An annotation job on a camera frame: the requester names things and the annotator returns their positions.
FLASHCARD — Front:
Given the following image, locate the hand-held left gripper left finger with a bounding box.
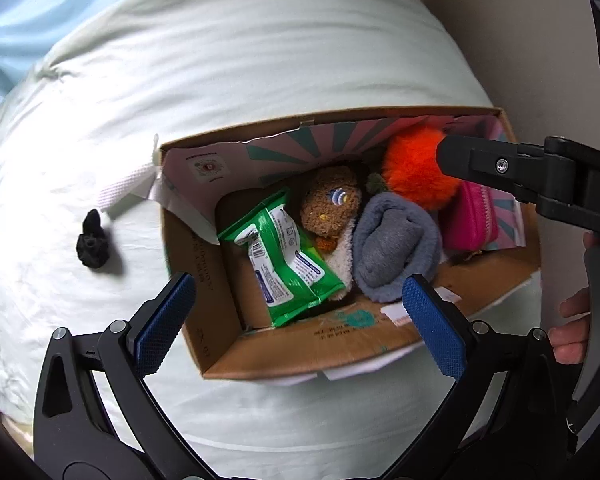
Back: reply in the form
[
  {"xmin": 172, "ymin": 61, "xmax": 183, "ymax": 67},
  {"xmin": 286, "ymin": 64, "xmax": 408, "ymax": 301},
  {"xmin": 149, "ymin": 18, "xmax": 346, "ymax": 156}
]
[{"xmin": 32, "ymin": 271, "xmax": 216, "ymax": 480}]

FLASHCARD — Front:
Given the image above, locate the person's right hand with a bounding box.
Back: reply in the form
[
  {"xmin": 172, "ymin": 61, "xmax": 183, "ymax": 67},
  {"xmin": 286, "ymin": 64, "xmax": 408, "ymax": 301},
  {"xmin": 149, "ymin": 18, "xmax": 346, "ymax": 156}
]
[{"xmin": 550, "ymin": 287, "xmax": 592, "ymax": 365}]

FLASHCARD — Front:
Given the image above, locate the pink pouch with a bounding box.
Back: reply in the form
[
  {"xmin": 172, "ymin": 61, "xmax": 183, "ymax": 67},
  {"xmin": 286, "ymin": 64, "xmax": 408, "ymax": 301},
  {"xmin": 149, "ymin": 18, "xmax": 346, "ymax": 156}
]
[{"xmin": 440, "ymin": 180, "xmax": 501, "ymax": 253}]

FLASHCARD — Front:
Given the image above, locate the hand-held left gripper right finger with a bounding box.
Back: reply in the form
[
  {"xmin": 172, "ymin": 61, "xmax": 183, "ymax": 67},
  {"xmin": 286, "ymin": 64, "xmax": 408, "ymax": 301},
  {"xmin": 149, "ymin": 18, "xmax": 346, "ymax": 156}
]
[{"xmin": 380, "ymin": 274, "xmax": 567, "ymax": 480}]

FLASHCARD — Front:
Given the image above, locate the orange fluffy pompom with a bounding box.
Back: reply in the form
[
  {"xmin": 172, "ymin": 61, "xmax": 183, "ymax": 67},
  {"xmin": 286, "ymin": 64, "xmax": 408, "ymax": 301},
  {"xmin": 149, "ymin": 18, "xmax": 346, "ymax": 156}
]
[{"xmin": 365, "ymin": 125, "xmax": 463, "ymax": 211}]

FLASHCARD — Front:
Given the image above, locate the brown plush toy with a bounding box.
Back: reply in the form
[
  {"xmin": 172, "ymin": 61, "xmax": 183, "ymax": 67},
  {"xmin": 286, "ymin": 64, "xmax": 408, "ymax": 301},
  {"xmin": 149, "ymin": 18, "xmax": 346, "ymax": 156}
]
[{"xmin": 300, "ymin": 164, "xmax": 365, "ymax": 303}]

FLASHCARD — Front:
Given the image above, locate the grey sock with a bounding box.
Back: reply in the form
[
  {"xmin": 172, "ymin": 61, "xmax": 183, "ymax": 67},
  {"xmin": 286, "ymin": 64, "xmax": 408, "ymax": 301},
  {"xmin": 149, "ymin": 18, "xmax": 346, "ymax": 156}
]
[{"xmin": 352, "ymin": 192, "xmax": 443, "ymax": 303}]

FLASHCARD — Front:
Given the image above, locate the black scrunchie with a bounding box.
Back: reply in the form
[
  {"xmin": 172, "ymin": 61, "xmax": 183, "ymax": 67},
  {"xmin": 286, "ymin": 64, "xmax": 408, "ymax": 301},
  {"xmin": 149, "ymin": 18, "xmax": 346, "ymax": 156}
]
[{"xmin": 76, "ymin": 210, "xmax": 112, "ymax": 270}]

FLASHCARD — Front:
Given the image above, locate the white tissue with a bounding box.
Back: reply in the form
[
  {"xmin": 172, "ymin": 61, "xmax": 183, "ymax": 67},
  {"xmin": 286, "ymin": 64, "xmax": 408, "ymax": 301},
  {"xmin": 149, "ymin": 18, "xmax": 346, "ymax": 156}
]
[{"xmin": 99, "ymin": 135, "xmax": 163, "ymax": 212}]

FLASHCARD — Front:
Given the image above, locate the light blue hanging cloth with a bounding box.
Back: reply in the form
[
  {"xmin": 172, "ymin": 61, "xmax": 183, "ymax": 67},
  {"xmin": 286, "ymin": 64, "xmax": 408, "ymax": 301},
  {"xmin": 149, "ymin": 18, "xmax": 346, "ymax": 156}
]
[{"xmin": 0, "ymin": 0, "xmax": 181, "ymax": 106}]

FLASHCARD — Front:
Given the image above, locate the green wet wipes pack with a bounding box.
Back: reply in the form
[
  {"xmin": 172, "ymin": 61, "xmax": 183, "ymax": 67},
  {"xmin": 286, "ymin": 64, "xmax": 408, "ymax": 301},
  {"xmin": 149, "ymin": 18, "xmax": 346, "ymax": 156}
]
[{"xmin": 217, "ymin": 187, "xmax": 346, "ymax": 328}]

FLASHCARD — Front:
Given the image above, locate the cardboard box with pink print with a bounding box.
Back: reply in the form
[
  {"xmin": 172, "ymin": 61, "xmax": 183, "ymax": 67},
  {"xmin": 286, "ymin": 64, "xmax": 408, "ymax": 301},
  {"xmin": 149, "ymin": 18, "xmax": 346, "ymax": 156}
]
[{"xmin": 152, "ymin": 106, "xmax": 543, "ymax": 381}]

